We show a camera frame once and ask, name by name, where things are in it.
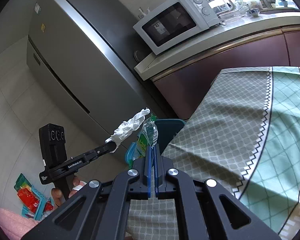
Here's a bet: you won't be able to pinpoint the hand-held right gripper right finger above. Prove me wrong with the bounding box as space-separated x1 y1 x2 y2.
154 145 282 240

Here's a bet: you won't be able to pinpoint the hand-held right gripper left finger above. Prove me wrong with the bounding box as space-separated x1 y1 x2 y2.
21 145 153 240

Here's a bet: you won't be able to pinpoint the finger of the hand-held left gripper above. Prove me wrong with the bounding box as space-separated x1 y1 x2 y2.
86 141 117 159

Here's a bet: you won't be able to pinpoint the white tissue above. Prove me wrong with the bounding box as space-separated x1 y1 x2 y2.
105 107 150 154

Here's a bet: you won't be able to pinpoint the green clear plastic wrapper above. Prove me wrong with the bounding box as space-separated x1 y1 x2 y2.
132 112 158 160

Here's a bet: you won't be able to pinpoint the teal plastic bin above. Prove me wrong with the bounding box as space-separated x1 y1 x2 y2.
125 119 186 170

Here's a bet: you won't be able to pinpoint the person's left hand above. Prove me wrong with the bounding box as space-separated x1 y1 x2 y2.
51 176 87 208

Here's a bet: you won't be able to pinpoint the red translucent plastic pieces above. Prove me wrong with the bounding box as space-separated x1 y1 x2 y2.
17 186 53 212

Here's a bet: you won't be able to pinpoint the teal plastic basket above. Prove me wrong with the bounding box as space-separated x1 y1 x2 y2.
14 173 56 222

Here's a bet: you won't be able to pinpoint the patterned green yellow tablecloth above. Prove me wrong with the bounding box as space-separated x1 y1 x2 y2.
126 66 300 240

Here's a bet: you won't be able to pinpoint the person's pink fuzzy clothing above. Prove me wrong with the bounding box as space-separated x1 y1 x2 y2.
0 207 41 240

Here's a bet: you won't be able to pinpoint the grey refrigerator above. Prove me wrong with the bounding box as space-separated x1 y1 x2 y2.
26 0 176 133

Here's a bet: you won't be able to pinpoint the brown kitchen base cabinet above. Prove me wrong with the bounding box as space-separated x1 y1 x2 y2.
150 26 300 120

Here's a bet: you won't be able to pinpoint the white microwave oven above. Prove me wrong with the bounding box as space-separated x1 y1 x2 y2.
132 0 222 55

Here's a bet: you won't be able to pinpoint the white plastic rack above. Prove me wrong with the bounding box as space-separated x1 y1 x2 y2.
138 7 151 19

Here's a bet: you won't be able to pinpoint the white kitchen countertop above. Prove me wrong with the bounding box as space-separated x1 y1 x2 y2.
134 9 300 81

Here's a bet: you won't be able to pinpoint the clear glass food container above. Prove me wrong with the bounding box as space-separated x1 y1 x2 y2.
221 10 243 22

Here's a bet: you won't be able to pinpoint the glass electric kettle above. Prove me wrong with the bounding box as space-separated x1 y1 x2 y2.
210 0 237 16

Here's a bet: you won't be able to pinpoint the blue white ceramic bowl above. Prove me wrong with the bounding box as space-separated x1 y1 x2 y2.
245 8 260 18

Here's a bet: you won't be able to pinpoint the clear plastic bag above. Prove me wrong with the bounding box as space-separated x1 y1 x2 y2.
236 0 262 12

